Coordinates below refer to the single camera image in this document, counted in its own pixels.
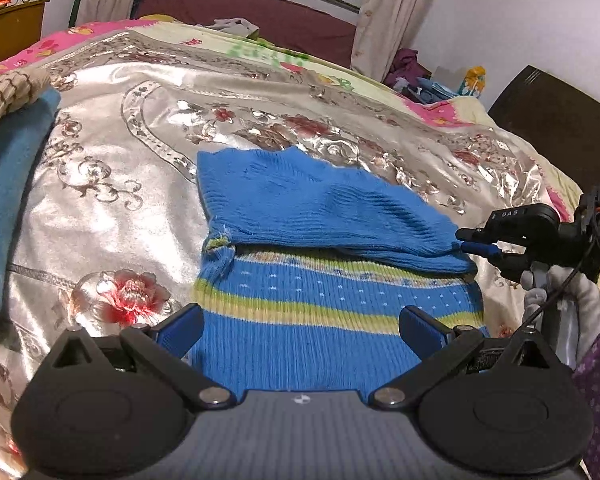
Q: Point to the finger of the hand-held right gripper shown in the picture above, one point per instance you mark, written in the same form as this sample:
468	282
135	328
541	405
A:
482	249
472	234

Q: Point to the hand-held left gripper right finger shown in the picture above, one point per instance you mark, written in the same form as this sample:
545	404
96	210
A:
421	329

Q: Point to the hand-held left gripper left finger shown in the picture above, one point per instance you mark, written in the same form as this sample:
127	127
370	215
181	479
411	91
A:
180	329

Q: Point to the blue striped knit sweater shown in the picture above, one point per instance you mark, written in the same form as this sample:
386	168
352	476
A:
305	200

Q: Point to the purple clothes pile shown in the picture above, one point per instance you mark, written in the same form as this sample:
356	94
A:
405	65

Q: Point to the person's right hand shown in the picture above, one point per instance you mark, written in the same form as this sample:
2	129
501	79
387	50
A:
587	305

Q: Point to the dark brown headboard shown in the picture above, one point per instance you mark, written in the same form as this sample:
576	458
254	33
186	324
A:
555	120

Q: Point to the blue folded cloth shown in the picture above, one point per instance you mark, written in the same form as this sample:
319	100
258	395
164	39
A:
435	91

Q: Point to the silver floral bedspread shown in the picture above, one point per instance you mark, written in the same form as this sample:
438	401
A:
130	185

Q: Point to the yellow and blue bag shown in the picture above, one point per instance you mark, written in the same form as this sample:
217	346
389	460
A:
472	80

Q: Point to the teal folded blanket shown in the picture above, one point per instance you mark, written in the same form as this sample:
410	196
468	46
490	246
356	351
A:
10	185

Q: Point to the beige checked cloth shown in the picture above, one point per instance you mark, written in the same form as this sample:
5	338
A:
5	95

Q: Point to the pink floral bed sheet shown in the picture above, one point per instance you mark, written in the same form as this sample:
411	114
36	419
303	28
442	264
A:
55	42

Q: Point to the maroon sofa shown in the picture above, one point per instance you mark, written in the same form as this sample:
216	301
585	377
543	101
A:
205	5

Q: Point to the wooden cabinet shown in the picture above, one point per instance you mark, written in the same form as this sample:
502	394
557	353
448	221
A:
15	30

